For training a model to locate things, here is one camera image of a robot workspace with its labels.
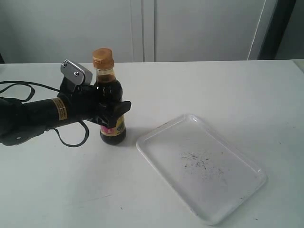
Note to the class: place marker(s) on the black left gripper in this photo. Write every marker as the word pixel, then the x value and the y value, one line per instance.
pixel 86 103

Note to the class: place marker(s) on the dark soy sauce bottle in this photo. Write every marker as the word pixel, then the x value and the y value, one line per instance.
pixel 110 90

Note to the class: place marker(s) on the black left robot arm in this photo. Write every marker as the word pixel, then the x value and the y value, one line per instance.
pixel 22 120

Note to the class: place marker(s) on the white rectangular plastic tray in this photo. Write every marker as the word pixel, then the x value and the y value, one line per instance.
pixel 210 176

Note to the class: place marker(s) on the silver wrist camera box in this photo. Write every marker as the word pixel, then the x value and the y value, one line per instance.
pixel 76 73

